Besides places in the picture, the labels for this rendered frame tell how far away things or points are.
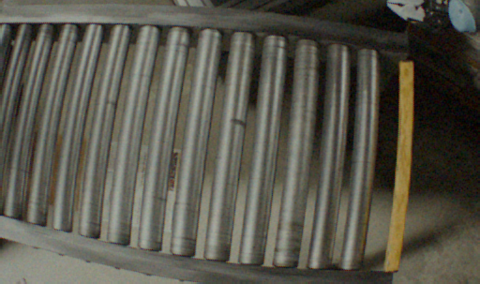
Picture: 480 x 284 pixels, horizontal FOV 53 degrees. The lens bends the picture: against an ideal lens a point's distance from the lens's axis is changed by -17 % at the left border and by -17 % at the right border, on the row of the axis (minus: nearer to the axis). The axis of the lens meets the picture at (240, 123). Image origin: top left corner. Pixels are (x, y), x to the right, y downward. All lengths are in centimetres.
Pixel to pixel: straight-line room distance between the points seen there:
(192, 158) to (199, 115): 8
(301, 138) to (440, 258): 103
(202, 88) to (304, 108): 19
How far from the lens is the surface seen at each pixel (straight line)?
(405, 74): 112
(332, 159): 106
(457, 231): 198
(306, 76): 110
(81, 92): 114
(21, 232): 114
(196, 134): 107
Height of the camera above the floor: 183
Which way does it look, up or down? 75 degrees down
